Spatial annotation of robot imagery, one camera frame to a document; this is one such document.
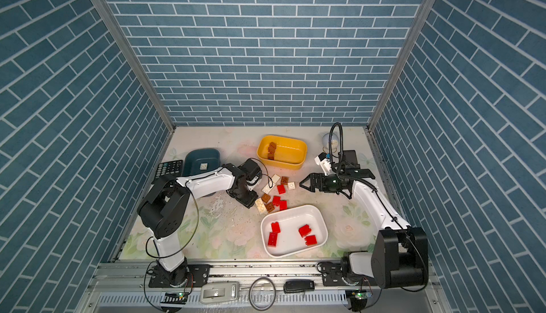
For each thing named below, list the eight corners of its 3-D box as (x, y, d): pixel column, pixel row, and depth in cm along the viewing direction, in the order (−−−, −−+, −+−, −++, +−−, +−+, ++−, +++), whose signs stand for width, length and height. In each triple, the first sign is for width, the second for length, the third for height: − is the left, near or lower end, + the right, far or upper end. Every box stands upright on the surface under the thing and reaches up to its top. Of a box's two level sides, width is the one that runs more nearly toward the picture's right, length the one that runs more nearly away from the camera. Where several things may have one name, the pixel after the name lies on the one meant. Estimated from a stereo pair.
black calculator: (157, 180, 100) (155, 178, 98) (160, 165, 106) (158, 162, 104) (182, 176, 102) (180, 174, 100) (183, 161, 108) (182, 159, 106)
